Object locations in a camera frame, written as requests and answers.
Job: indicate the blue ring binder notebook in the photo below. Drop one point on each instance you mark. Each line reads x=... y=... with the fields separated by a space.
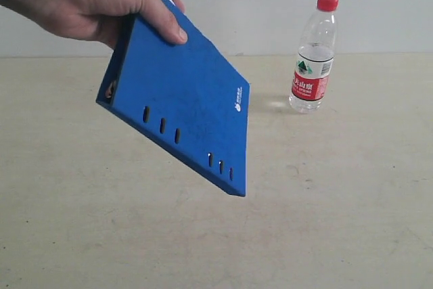
x=188 y=99

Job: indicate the clear plastic water bottle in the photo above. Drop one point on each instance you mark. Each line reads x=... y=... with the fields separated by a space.
x=314 y=59

